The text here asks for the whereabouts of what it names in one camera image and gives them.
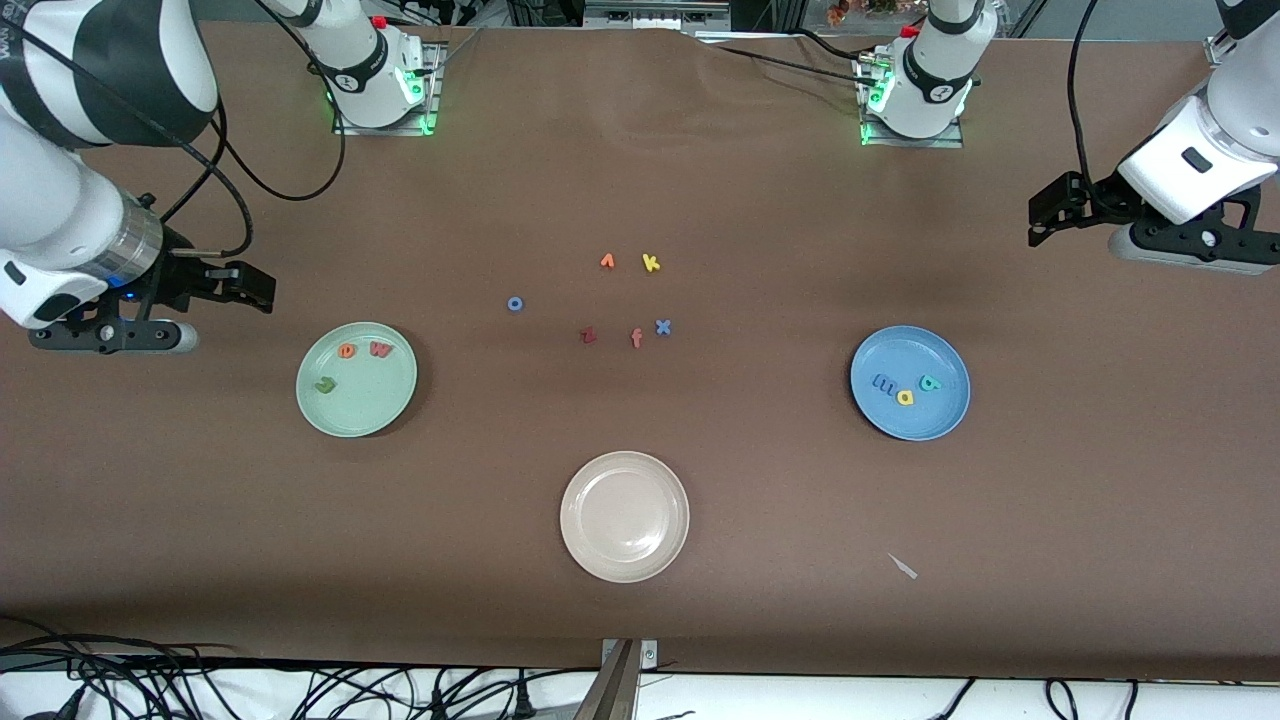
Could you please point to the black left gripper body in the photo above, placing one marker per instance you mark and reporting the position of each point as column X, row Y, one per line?
column 1098, row 197

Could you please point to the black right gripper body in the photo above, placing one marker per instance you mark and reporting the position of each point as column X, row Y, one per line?
column 182, row 274

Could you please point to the pink letter w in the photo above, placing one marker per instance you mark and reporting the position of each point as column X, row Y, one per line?
column 380, row 349

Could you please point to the blue letter m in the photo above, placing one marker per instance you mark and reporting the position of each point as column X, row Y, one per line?
column 885, row 383

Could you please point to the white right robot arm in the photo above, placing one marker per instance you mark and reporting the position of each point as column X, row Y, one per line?
column 60, row 210

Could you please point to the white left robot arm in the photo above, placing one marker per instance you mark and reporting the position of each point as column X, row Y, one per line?
column 1240, row 120

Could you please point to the green plate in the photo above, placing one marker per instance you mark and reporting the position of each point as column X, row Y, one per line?
column 357, row 410

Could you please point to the blue plate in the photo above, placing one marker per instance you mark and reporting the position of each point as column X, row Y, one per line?
column 910, row 345

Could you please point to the orange flower decoration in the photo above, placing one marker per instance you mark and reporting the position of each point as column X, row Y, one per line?
column 850, row 10

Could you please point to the white paper scrap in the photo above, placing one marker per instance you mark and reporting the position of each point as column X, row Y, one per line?
column 903, row 566

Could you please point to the beige plate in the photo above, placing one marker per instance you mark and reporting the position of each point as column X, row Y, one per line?
column 625, row 516

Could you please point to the grey metal box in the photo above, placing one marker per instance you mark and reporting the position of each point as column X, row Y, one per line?
column 655, row 12

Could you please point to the grey metal bar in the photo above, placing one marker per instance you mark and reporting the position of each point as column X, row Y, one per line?
column 610, row 690

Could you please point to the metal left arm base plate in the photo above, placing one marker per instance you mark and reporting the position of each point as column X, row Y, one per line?
column 910, row 142

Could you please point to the aluminium frame profile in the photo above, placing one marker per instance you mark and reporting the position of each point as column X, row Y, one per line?
column 1215, row 48

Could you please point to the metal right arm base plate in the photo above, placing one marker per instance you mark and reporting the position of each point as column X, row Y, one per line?
column 385, row 128

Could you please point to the metal table edge bracket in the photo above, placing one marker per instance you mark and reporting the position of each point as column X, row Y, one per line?
column 648, row 655

